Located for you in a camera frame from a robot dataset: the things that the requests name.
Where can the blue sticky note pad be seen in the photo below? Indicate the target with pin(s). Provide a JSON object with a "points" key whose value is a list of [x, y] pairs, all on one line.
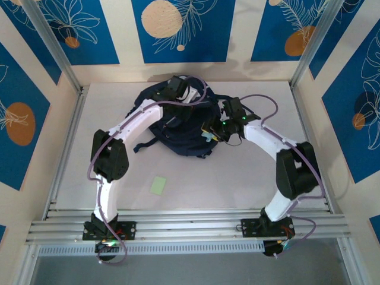
{"points": [[208, 136]]}

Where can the navy blue student backpack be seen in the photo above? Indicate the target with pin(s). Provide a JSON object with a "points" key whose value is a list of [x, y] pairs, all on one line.
{"points": [[190, 139]]}

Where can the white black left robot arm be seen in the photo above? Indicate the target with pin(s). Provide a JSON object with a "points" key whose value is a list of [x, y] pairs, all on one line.
{"points": [[139, 118]]}

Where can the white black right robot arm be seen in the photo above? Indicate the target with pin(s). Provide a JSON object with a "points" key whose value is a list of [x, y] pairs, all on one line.
{"points": [[261, 136]]}

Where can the green sticky note pad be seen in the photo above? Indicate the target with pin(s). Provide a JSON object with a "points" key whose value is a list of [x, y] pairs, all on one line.
{"points": [[158, 185]]}

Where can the aluminium right side rail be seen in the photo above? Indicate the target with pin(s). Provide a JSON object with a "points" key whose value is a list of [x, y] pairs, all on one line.
{"points": [[308, 130]]}

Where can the aluminium rail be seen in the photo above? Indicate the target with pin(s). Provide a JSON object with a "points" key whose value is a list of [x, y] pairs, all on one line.
{"points": [[66, 142], [308, 130]]}

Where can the aluminium front frame rails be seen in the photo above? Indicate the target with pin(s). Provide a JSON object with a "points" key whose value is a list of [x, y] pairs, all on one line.
{"points": [[190, 225]]}

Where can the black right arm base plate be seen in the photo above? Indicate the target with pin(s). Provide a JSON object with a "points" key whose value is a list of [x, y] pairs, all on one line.
{"points": [[250, 227]]}

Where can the aluminium left side rail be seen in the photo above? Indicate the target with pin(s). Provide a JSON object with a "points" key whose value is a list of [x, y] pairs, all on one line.
{"points": [[66, 142]]}

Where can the aluminium right frame post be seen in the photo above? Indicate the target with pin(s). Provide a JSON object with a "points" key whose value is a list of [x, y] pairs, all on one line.
{"points": [[314, 44]]}

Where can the aluminium frame post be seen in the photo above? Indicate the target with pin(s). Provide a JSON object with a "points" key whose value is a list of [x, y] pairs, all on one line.
{"points": [[53, 47], [314, 44]]}

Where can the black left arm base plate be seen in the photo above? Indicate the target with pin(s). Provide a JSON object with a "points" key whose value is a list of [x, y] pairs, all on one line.
{"points": [[127, 230]]}

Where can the aluminium left frame post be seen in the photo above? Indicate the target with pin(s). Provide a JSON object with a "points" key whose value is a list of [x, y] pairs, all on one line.
{"points": [[53, 47]]}

